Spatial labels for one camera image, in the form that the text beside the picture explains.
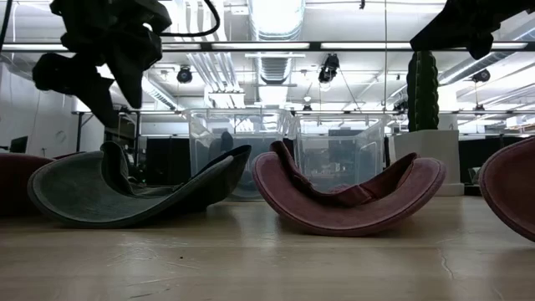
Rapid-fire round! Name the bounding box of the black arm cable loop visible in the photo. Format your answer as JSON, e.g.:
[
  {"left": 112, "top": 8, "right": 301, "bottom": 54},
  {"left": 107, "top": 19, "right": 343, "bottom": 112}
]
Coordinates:
[{"left": 160, "top": 0, "right": 222, "bottom": 38}]

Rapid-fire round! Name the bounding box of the maroon baseball cap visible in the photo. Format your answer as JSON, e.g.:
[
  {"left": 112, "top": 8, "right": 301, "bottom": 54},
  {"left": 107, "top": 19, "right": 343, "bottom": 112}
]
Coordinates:
[
  {"left": 0, "top": 152, "right": 58, "bottom": 217},
  {"left": 252, "top": 140, "right": 447, "bottom": 238},
  {"left": 478, "top": 135, "right": 535, "bottom": 243}
]

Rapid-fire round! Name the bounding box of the green cactus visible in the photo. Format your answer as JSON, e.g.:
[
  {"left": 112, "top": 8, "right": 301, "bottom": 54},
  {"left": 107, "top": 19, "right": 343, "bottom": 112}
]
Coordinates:
[{"left": 406, "top": 49, "right": 440, "bottom": 133}]

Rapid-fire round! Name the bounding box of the black monitor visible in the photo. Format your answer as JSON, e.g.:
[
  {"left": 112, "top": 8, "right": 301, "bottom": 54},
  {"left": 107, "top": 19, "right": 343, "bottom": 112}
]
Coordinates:
[{"left": 8, "top": 135, "right": 29, "bottom": 155}]

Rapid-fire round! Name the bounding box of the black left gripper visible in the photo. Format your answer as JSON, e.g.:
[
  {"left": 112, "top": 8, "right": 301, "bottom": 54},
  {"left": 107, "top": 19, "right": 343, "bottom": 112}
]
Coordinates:
[{"left": 32, "top": 0, "right": 172, "bottom": 129}]

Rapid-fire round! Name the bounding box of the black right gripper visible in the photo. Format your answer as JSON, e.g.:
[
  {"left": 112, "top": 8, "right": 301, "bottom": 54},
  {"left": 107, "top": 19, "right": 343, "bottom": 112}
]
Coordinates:
[{"left": 410, "top": 0, "right": 535, "bottom": 60}]

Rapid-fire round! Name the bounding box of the silver ventilation duct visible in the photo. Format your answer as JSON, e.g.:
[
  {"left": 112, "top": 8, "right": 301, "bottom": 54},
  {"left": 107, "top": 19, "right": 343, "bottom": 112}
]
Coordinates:
[{"left": 246, "top": 0, "right": 308, "bottom": 87}]

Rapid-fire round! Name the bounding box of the clear plastic bin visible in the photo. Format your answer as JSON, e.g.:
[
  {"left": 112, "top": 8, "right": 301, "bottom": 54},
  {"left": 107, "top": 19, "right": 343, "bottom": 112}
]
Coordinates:
[
  {"left": 182, "top": 107, "right": 299, "bottom": 202},
  {"left": 292, "top": 113, "right": 392, "bottom": 196}
]

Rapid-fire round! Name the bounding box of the black partition panel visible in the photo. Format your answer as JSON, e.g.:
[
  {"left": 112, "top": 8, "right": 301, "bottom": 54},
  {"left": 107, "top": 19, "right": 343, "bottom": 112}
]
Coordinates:
[
  {"left": 144, "top": 136, "right": 192, "bottom": 187},
  {"left": 457, "top": 136, "right": 535, "bottom": 187}
]

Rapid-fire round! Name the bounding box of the thin vertical pole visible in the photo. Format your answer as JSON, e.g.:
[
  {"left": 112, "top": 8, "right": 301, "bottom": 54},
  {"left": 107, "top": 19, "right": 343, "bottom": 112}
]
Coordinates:
[{"left": 382, "top": 0, "right": 389, "bottom": 115}]

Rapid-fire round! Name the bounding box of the black ceiling camera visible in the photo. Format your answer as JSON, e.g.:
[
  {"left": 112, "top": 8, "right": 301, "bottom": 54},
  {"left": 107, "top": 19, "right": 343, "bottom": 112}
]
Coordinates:
[
  {"left": 176, "top": 65, "right": 194, "bottom": 84},
  {"left": 317, "top": 53, "right": 340, "bottom": 84},
  {"left": 471, "top": 68, "right": 492, "bottom": 84}
]

